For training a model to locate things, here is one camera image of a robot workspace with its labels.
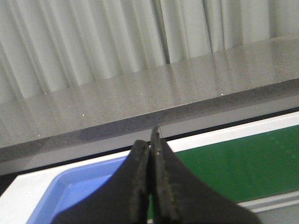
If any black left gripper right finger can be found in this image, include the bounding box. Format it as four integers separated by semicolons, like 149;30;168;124
151;127;261;224

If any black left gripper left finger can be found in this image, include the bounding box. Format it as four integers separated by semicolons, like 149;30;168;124
52;140;150;224

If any blue plastic tray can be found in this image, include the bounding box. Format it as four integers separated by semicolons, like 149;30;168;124
27;156;126;224

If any green conveyor belt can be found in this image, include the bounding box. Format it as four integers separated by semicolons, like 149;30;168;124
149;124;299;224

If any grey stone counter slab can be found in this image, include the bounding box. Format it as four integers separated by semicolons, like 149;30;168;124
0;35;299;162

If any white pleated curtain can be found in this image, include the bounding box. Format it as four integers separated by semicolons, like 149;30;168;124
0;0;299;103

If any aluminium conveyor side rail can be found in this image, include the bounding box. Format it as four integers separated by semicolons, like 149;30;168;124
238;191;299;213

